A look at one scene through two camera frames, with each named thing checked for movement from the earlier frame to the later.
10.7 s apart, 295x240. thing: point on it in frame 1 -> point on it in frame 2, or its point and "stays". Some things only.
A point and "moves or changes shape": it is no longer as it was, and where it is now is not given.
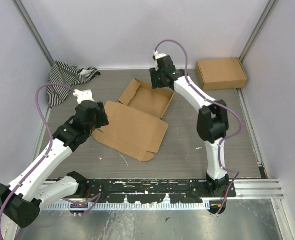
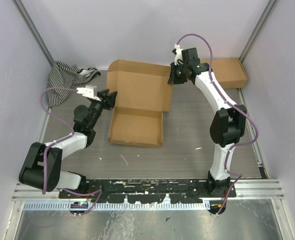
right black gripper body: [162, 74] -> [179, 75]
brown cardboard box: [135, 128] moves or changes shape
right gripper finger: [156, 78] -> [171, 80]
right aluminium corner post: [257, 29] stays
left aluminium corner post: [34, 31] stays
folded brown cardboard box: [221, 74] stays
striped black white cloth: [62, 73] stays
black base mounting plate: [153, 191] stays
